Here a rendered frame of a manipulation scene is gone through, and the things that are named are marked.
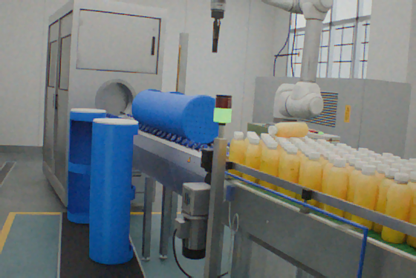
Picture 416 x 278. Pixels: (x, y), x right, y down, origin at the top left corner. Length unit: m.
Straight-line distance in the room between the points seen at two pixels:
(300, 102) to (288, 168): 1.01
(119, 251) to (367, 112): 2.18
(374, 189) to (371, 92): 2.37
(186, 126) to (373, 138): 1.79
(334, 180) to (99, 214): 1.68
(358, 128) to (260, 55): 4.57
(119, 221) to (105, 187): 0.23
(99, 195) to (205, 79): 5.14
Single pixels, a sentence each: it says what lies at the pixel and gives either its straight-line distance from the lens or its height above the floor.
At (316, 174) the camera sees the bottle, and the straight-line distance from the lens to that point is 1.51.
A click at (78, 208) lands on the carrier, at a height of 0.20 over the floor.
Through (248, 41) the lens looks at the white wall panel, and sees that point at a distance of 7.89.
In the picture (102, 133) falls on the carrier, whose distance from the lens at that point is 2.64.
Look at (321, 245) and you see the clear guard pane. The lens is 1.36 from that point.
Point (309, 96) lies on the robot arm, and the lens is 2.55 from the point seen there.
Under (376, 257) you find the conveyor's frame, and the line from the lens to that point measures 1.28.
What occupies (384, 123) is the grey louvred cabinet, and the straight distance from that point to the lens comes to 3.79.
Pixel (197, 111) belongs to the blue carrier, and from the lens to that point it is 2.49.
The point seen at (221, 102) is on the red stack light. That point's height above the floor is 1.23.
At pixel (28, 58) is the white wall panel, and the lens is 7.30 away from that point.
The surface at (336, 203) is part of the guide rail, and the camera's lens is 1.38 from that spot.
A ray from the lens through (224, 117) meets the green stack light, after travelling 1.59.
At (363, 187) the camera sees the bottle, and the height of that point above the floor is 1.03.
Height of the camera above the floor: 1.29
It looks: 6 degrees down
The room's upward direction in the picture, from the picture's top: 4 degrees clockwise
